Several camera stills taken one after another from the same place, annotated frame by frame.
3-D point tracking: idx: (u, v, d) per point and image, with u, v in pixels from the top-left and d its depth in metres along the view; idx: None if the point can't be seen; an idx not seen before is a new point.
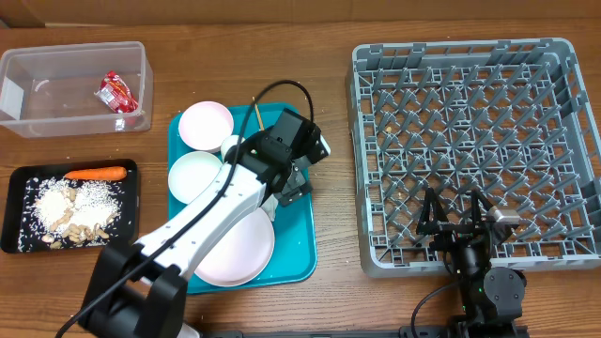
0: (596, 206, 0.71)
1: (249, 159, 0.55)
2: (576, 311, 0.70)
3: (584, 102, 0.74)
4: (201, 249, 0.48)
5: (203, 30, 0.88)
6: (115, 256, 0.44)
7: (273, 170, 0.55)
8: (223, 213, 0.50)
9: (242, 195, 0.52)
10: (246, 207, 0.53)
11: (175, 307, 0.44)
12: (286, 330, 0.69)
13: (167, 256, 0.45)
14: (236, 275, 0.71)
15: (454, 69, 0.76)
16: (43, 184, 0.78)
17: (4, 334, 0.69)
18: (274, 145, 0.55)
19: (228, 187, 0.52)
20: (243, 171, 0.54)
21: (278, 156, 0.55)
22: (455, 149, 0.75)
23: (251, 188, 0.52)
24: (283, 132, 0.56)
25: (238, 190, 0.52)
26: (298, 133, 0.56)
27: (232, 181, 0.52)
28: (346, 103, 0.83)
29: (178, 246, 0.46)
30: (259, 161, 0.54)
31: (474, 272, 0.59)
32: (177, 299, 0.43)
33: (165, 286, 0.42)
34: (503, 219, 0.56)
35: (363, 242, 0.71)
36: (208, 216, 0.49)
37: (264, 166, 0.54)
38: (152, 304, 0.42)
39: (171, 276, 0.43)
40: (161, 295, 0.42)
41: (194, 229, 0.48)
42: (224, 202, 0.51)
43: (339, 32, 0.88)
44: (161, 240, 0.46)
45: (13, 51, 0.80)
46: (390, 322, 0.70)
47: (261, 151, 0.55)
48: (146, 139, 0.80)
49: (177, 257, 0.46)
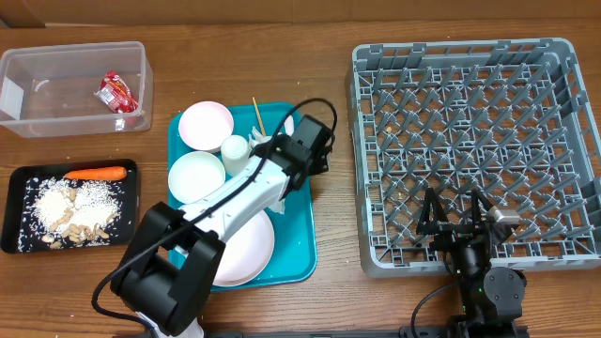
0: (596, 206, 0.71)
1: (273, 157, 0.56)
2: (576, 311, 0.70)
3: (584, 102, 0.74)
4: (234, 223, 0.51)
5: (203, 30, 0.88)
6: (157, 218, 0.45)
7: (293, 169, 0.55)
8: (255, 195, 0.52)
9: (269, 183, 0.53)
10: (272, 193, 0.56)
11: (211, 271, 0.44)
12: (286, 330, 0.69)
13: (206, 223, 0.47)
14: (243, 268, 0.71)
15: (454, 69, 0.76)
16: (44, 184, 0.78)
17: (3, 334, 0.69)
18: (298, 147, 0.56)
19: (258, 173, 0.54)
20: (269, 164, 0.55)
21: (299, 158, 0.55)
22: (455, 149, 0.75)
23: (279, 176, 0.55)
24: (304, 133, 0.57)
25: (268, 176, 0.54)
26: (316, 136, 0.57)
27: (263, 169, 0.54)
28: (346, 102, 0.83)
29: (216, 216, 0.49)
30: (282, 161, 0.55)
31: (474, 272, 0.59)
32: (215, 263, 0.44)
33: (206, 248, 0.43)
34: (503, 219, 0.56)
35: (363, 242, 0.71)
36: (243, 195, 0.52)
37: (287, 165, 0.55)
38: (192, 266, 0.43)
39: (210, 241, 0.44)
40: (201, 256, 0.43)
41: (229, 206, 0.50)
42: (254, 187, 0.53)
43: (339, 32, 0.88)
44: (201, 209, 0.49)
45: (13, 51, 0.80)
46: (390, 322, 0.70)
47: (285, 150, 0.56)
48: (146, 139, 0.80)
49: (215, 224, 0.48)
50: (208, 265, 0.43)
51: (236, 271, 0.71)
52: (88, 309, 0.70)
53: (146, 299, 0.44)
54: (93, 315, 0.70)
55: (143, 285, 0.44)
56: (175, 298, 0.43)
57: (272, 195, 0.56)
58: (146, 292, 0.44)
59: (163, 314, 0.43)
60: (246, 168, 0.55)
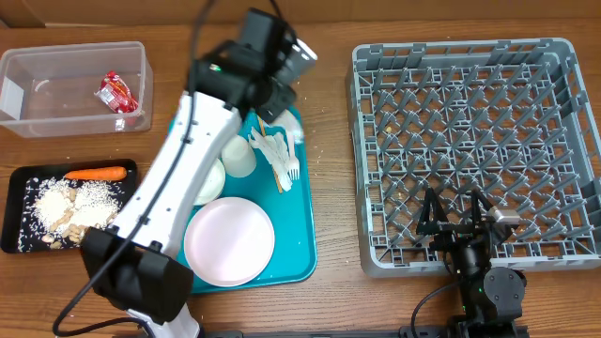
0: (596, 206, 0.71)
1: (212, 76, 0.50)
2: (576, 311, 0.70)
3: (584, 102, 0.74)
4: (180, 210, 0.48)
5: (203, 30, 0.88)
6: (97, 243, 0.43)
7: (247, 80, 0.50)
8: (197, 157, 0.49)
9: (210, 136, 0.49)
10: (222, 142, 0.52)
11: (171, 273, 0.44)
12: (286, 330, 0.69)
13: (144, 234, 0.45)
14: (228, 273, 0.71)
15: (454, 69, 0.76)
16: (43, 184, 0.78)
17: (3, 334, 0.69)
18: (246, 53, 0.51)
19: (192, 130, 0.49)
20: (203, 98, 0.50)
21: (249, 65, 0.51)
22: (455, 149, 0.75)
23: (218, 122, 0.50)
24: (250, 38, 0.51)
25: (205, 130, 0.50)
26: (267, 38, 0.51)
27: (197, 119, 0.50)
28: (346, 103, 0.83)
29: (153, 218, 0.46)
30: (228, 76, 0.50)
31: (474, 272, 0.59)
32: (167, 268, 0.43)
33: (153, 261, 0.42)
34: (503, 219, 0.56)
35: (363, 243, 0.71)
36: (182, 161, 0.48)
37: (236, 78, 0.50)
38: (146, 284, 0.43)
39: (151, 258, 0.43)
40: (149, 277, 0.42)
41: (169, 188, 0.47)
42: (194, 147, 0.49)
43: (339, 32, 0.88)
44: (136, 216, 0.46)
45: (13, 51, 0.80)
46: (390, 322, 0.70)
47: (227, 62, 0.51)
48: (146, 139, 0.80)
49: (156, 230, 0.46)
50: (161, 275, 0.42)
51: (221, 276, 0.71)
52: (88, 309, 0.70)
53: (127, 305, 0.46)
54: (92, 315, 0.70)
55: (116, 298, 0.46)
56: (148, 303, 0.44)
57: (223, 144, 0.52)
58: (121, 301, 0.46)
59: (148, 313, 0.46)
60: (177, 122, 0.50)
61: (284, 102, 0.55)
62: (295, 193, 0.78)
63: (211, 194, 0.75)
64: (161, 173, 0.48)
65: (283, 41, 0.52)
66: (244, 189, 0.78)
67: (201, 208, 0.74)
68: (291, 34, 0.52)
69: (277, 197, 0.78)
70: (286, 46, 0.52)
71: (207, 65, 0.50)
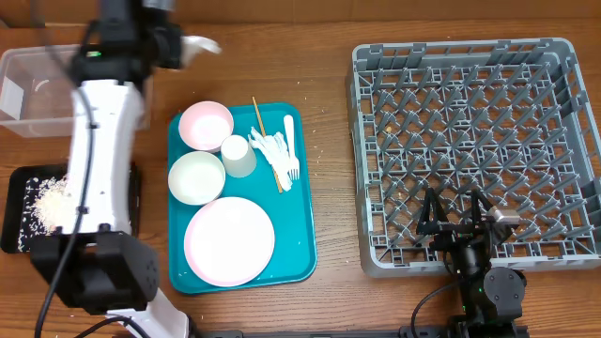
0: (596, 206, 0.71)
1: (93, 67, 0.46)
2: (577, 311, 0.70)
3: (584, 102, 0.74)
4: (116, 190, 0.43)
5: (203, 30, 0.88)
6: (44, 253, 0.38)
7: (128, 54, 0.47)
8: (111, 139, 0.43)
9: (115, 115, 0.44)
10: (131, 115, 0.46)
11: (132, 252, 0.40)
12: (286, 330, 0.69)
13: (88, 221, 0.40)
14: (227, 273, 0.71)
15: (454, 69, 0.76)
16: (43, 184, 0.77)
17: (3, 334, 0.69)
18: (113, 29, 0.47)
19: (95, 114, 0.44)
20: (94, 84, 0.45)
21: (123, 39, 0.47)
22: (455, 149, 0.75)
23: (116, 99, 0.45)
24: (109, 12, 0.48)
25: (107, 110, 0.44)
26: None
27: (94, 104, 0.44)
28: (346, 103, 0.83)
29: (91, 204, 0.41)
30: (108, 61, 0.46)
31: (474, 272, 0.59)
32: (127, 248, 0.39)
33: (107, 247, 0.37)
34: (503, 219, 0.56)
35: (363, 243, 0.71)
36: (98, 145, 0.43)
37: (112, 61, 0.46)
38: (112, 268, 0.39)
39: (105, 241, 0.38)
40: (111, 261, 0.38)
41: (95, 171, 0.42)
42: (103, 131, 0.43)
43: (339, 32, 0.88)
44: (75, 208, 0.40)
45: (13, 50, 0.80)
46: (390, 322, 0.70)
47: (100, 45, 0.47)
48: (146, 139, 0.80)
49: (100, 213, 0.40)
50: (125, 257, 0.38)
51: (219, 277, 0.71)
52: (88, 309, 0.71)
53: (105, 300, 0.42)
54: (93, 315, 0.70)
55: (91, 296, 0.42)
56: (124, 288, 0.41)
57: (133, 118, 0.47)
58: (96, 299, 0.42)
59: (126, 299, 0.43)
60: (77, 115, 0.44)
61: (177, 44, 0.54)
62: (296, 193, 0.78)
63: (211, 193, 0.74)
64: (77, 167, 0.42)
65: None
66: (244, 189, 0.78)
67: (201, 208, 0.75)
68: None
69: (277, 197, 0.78)
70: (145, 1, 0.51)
71: (81, 56, 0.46)
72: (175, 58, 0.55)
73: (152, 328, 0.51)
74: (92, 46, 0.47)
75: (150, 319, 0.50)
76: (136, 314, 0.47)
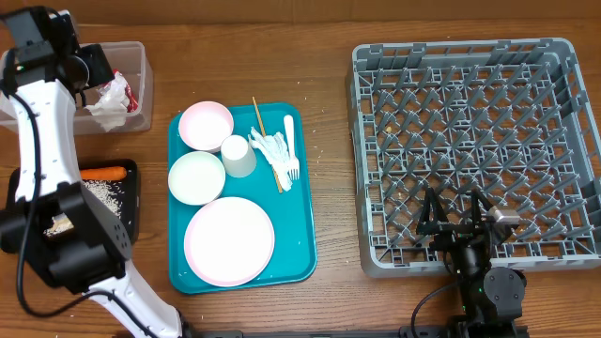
0: (596, 206, 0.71)
1: (23, 79, 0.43)
2: (577, 312, 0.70)
3: (584, 102, 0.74)
4: (68, 161, 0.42)
5: (203, 30, 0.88)
6: (9, 222, 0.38)
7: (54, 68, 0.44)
8: (52, 121, 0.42)
9: (52, 103, 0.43)
10: (67, 108, 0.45)
11: (95, 203, 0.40)
12: (286, 330, 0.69)
13: (49, 184, 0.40)
14: (228, 273, 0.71)
15: (454, 69, 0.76)
16: None
17: (3, 333, 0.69)
18: (32, 50, 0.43)
19: (33, 105, 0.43)
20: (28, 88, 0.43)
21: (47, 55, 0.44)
22: (455, 149, 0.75)
23: (50, 88, 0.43)
24: (23, 35, 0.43)
25: (42, 99, 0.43)
26: (36, 22, 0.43)
27: (29, 99, 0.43)
28: (346, 102, 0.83)
29: (47, 171, 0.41)
30: (36, 70, 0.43)
31: (474, 272, 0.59)
32: (87, 195, 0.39)
33: (69, 197, 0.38)
34: (503, 219, 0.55)
35: (363, 243, 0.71)
36: (42, 130, 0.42)
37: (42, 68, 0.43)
38: (79, 222, 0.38)
39: (66, 192, 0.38)
40: (75, 209, 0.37)
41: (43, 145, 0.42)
42: (44, 118, 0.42)
43: (339, 32, 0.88)
44: (32, 178, 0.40)
45: None
46: (390, 322, 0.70)
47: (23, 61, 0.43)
48: (146, 139, 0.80)
49: (57, 176, 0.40)
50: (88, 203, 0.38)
51: (219, 277, 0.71)
52: (88, 309, 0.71)
53: (84, 269, 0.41)
54: (93, 315, 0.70)
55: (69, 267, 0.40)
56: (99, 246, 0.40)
57: (70, 112, 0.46)
58: (72, 272, 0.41)
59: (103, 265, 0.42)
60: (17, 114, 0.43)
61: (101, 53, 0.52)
62: (295, 194, 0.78)
63: (211, 194, 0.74)
64: (26, 153, 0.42)
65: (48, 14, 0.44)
66: (244, 189, 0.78)
67: (201, 208, 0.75)
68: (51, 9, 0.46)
69: (277, 197, 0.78)
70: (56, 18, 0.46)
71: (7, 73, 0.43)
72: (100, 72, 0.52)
73: (138, 308, 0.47)
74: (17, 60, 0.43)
75: (134, 296, 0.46)
76: (117, 287, 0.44)
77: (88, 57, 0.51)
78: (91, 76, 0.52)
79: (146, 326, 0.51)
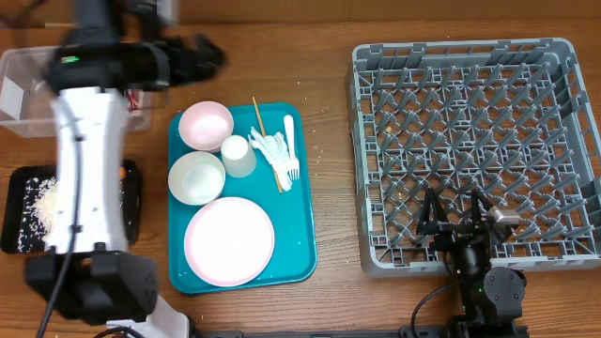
0: (596, 206, 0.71)
1: (74, 73, 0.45)
2: (577, 312, 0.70)
3: (584, 102, 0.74)
4: (109, 207, 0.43)
5: (203, 30, 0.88)
6: (41, 272, 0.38)
7: (108, 63, 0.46)
8: (98, 154, 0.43)
9: (101, 124, 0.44)
10: (116, 129, 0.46)
11: (130, 266, 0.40)
12: (286, 330, 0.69)
13: (84, 238, 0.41)
14: (228, 273, 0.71)
15: (454, 69, 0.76)
16: (43, 184, 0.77)
17: (3, 334, 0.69)
18: (94, 37, 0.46)
19: (77, 124, 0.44)
20: (79, 95, 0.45)
21: (102, 47, 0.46)
22: (455, 149, 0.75)
23: (99, 110, 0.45)
24: (89, 20, 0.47)
25: (92, 120, 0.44)
26: (102, 6, 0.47)
27: (75, 116, 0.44)
28: (346, 103, 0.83)
29: (84, 222, 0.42)
30: (85, 65, 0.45)
31: (474, 272, 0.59)
32: (124, 263, 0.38)
33: (103, 266, 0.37)
34: (503, 219, 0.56)
35: (363, 243, 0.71)
36: (90, 158, 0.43)
37: (95, 63, 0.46)
38: (110, 286, 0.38)
39: (102, 259, 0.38)
40: (108, 278, 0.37)
41: (85, 186, 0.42)
42: (90, 143, 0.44)
43: (339, 32, 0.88)
44: (69, 229, 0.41)
45: (14, 51, 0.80)
46: (390, 322, 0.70)
47: (79, 50, 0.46)
48: (146, 139, 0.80)
49: (93, 231, 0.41)
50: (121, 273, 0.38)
51: (219, 276, 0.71)
52: None
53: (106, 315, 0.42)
54: None
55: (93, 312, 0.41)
56: (125, 305, 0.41)
57: (120, 126, 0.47)
58: (95, 314, 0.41)
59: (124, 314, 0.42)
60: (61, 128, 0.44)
61: (204, 52, 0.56)
62: (295, 194, 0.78)
63: (211, 193, 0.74)
64: (68, 189, 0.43)
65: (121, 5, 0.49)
66: (244, 189, 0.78)
67: (201, 208, 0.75)
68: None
69: (277, 197, 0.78)
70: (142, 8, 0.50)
71: (56, 64, 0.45)
72: (185, 72, 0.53)
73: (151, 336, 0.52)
74: (71, 50, 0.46)
75: (152, 328, 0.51)
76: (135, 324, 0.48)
77: (176, 52, 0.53)
78: (176, 73, 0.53)
79: None
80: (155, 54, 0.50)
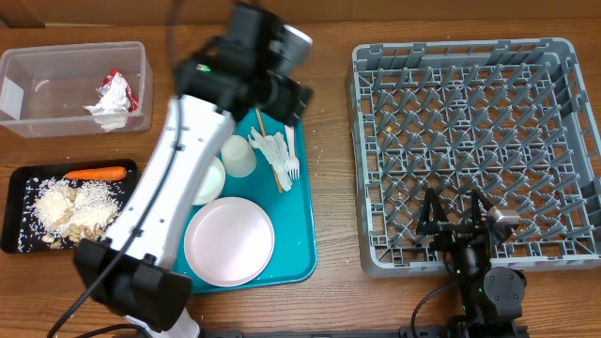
0: (596, 206, 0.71)
1: (204, 81, 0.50)
2: (576, 312, 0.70)
3: (584, 102, 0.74)
4: (175, 222, 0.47)
5: (203, 30, 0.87)
6: (92, 255, 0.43)
7: (237, 80, 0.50)
8: (189, 166, 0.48)
9: (202, 142, 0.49)
10: (209, 154, 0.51)
11: (169, 285, 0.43)
12: (286, 330, 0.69)
13: (138, 246, 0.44)
14: (227, 273, 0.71)
15: (454, 69, 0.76)
16: (43, 184, 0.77)
17: (3, 334, 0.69)
18: (233, 53, 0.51)
19: (184, 134, 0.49)
20: (194, 101, 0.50)
21: (240, 65, 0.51)
22: (455, 149, 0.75)
23: (208, 128, 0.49)
24: (240, 35, 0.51)
25: (195, 135, 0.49)
26: (256, 27, 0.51)
27: (185, 126, 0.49)
28: (346, 103, 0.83)
29: (146, 230, 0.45)
30: (217, 77, 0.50)
31: (474, 272, 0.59)
32: (163, 281, 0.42)
33: (146, 275, 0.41)
34: (503, 219, 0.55)
35: (363, 242, 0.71)
36: (176, 170, 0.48)
37: (224, 79, 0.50)
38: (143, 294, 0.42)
39: (145, 269, 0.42)
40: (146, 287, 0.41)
41: (161, 197, 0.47)
42: (187, 154, 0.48)
43: (339, 31, 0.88)
44: (129, 229, 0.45)
45: (13, 51, 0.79)
46: (390, 322, 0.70)
47: (213, 62, 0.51)
48: (146, 139, 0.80)
49: (148, 242, 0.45)
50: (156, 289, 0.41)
51: (219, 276, 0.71)
52: (87, 310, 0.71)
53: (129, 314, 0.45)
54: (92, 315, 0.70)
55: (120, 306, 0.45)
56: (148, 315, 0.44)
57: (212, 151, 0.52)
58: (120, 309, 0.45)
59: (145, 318, 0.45)
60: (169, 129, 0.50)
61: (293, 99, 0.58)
62: (295, 194, 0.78)
63: (211, 194, 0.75)
64: (150, 187, 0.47)
65: (272, 27, 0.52)
66: (245, 189, 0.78)
67: (201, 208, 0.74)
68: (279, 25, 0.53)
69: (277, 197, 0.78)
70: (276, 36, 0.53)
71: (192, 66, 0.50)
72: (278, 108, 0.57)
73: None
74: (208, 60, 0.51)
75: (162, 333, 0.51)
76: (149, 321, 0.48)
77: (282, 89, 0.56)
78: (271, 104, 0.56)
79: None
80: (261, 83, 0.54)
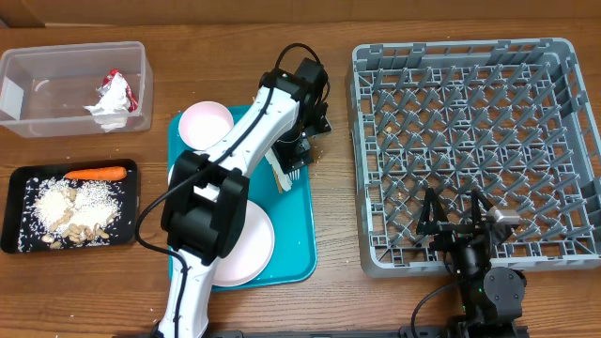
0: (596, 206, 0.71)
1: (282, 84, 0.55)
2: (576, 312, 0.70)
3: (584, 102, 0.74)
4: (253, 161, 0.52)
5: (203, 30, 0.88)
6: (188, 161, 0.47)
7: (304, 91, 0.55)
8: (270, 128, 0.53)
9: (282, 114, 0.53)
10: (284, 125, 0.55)
11: (241, 204, 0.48)
12: (286, 330, 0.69)
13: (228, 162, 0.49)
14: (228, 273, 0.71)
15: (454, 69, 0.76)
16: (44, 184, 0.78)
17: (4, 334, 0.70)
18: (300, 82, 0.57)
19: (269, 104, 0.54)
20: (279, 93, 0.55)
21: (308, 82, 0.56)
22: (455, 149, 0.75)
23: (289, 103, 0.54)
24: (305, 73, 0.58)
25: (278, 108, 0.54)
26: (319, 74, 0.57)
27: (271, 101, 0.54)
28: (346, 102, 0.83)
29: (237, 155, 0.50)
30: (290, 86, 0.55)
31: (474, 272, 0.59)
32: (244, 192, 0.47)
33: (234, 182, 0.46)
34: (503, 219, 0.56)
35: (363, 243, 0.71)
36: (258, 129, 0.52)
37: (296, 87, 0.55)
38: (223, 201, 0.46)
39: (235, 177, 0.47)
40: (231, 192, 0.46)
41: (251, 139, 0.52)
42: (269, 120, 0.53)
43: (339, 31, 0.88)
44: (223, 149, 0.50)
45: (13, 51, 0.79)
46: (390, 322, 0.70)
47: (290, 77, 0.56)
48: (146, 139, 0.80)
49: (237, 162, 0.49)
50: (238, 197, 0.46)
51: (220, 276, 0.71)
52: (87, 310, 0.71)
53: (193, 232, 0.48)
54: (92, 315, 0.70)
55: (189, 220, 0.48)
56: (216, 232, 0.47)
57: (284, 127, 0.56)
58: (187, 226, 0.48)
59: (211, 235, 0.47)
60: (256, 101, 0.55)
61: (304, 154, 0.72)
62: (295, 194, 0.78)
63: None
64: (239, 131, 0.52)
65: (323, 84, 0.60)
66: None
67: None
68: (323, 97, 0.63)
69: (277, 198, 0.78)
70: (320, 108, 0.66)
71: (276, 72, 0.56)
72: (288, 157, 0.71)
73: (187, 303, 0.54)
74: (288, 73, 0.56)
75: (196, 286, 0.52)
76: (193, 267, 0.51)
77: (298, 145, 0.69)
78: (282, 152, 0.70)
79: (177, 314, 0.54)
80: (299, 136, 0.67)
